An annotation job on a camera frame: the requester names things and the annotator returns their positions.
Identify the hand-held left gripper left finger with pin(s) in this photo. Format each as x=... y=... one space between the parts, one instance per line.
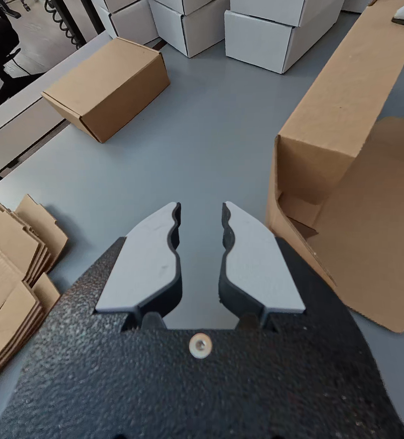
x=143 y=260

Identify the brown cardboard box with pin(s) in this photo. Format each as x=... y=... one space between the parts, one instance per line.
x=352 y=103
x=116 y=79

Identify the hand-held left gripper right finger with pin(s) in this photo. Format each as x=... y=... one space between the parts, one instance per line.
x=257 y=260

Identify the closed brown cardboard box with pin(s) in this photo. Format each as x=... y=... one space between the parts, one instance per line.
x=116 y=79

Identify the pile of white boxes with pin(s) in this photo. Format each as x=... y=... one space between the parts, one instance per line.
x=257 y=34

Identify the stack of flat cardboard sheets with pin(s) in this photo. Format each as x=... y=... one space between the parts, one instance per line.
x=10 y=260

